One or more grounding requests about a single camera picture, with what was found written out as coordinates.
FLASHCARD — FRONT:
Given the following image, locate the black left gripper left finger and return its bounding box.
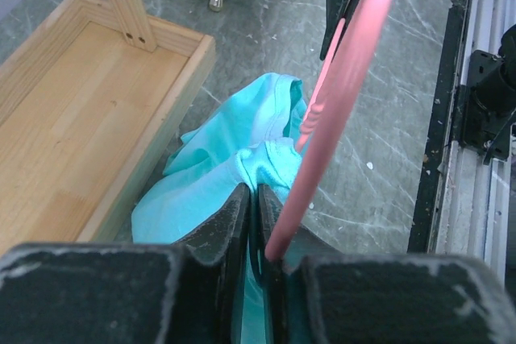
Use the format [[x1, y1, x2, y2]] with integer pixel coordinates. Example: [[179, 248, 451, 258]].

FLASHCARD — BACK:
[[1, 184, 251, 343]]

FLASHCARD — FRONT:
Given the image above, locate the teal t shirt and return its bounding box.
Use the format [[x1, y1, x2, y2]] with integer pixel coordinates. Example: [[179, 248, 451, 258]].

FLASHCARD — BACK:
[[131, 72, 310, 344]]

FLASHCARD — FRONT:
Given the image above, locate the thin pink wire hanger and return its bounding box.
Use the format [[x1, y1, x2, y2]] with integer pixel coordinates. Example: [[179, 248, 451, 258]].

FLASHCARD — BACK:
[[264, 0, 393, 262]]

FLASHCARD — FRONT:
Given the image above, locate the aluminium rail frame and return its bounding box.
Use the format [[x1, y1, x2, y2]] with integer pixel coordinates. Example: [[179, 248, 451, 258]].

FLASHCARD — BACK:
[[408, 0, 515, 277]]

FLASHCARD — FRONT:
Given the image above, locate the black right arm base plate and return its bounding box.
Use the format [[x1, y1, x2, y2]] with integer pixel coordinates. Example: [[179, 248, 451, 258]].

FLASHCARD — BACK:
[[460, 27, 515, 165]]

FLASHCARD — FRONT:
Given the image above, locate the wooden clothes rack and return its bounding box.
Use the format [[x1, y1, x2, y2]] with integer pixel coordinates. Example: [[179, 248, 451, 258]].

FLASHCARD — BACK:
[[1, 0, 215, 251]]

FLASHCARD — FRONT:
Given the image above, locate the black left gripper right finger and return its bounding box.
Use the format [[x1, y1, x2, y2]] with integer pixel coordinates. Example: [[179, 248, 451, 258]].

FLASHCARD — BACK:
[[257, 184, 516, 344]]

